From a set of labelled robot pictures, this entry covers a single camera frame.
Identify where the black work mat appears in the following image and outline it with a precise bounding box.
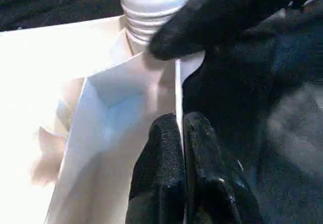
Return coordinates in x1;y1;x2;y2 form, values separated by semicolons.
0;0;323;224

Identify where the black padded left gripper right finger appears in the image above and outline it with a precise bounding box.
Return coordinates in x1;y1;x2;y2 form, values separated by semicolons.
183;111;264;224

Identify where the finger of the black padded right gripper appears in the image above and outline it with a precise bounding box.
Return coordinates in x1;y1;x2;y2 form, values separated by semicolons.
148;0;303;61

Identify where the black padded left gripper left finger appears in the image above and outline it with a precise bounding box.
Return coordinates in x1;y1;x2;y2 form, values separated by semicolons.
127;114;189;224

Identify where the white plastic table top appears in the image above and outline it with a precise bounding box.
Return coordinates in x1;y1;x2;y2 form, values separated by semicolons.
0;14;205;224

